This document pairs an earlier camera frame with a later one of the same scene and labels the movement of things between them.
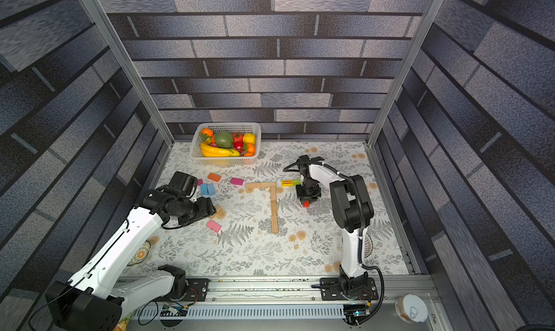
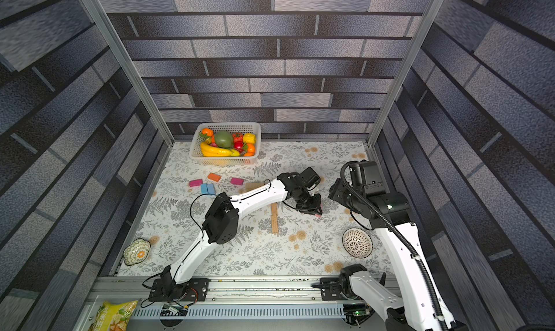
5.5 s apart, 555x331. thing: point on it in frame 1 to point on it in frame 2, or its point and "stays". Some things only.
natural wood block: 274,222 stays
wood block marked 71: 274,212 stays
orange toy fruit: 208,131 stays
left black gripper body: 196,209 to 311,204
